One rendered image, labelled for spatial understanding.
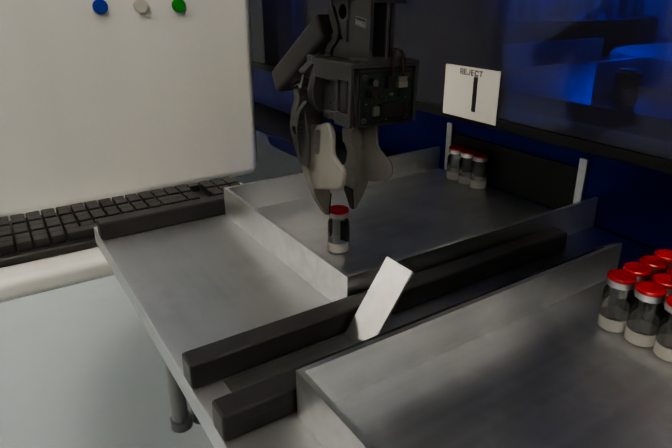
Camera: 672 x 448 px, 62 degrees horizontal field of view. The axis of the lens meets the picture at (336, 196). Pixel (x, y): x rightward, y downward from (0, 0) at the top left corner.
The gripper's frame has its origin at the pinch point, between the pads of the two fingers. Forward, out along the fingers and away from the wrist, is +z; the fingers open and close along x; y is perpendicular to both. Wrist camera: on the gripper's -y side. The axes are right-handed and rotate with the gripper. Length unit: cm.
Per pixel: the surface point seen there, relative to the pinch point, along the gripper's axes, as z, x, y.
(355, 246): 5.7, 2.1, 0.7
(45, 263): 14.0, -24.6, -30.1
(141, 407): 94, -3, -96
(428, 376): 5.9, -5.6, 20.6
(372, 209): 5.6, 9.8, -6.7
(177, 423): 73, -2, -61
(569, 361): 5.7, 4.0, 24.9
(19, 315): 94, -28, -170
